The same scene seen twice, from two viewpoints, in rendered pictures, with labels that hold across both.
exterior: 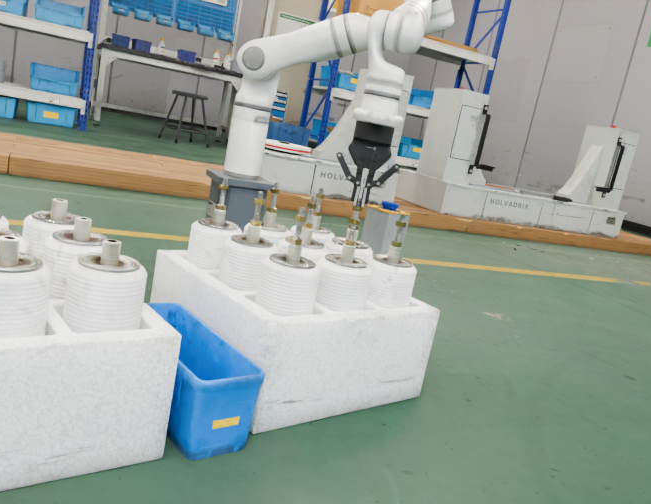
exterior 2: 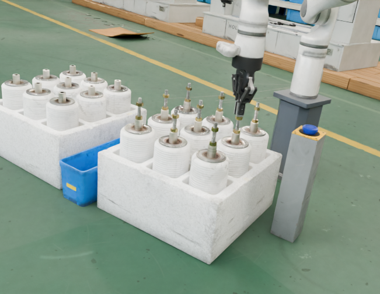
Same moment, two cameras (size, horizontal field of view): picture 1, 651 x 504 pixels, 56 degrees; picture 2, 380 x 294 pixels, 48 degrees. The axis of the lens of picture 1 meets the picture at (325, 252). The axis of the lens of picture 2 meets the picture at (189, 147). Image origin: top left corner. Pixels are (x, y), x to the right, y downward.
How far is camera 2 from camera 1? 132 cm
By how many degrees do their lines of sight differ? 71
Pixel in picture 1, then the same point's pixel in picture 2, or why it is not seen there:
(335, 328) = (131, 172)
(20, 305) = (27, 105)
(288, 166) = not seen: outside the picture
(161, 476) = (46, 192)
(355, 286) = (157, 156)
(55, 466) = (31, 168)
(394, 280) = (192, 165)
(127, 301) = (52, 116)
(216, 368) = not seen: hidden behind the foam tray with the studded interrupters
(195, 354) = not seen: hidden behind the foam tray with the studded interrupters
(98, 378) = (37, 141)
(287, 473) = (67, 220)
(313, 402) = (125, 211)
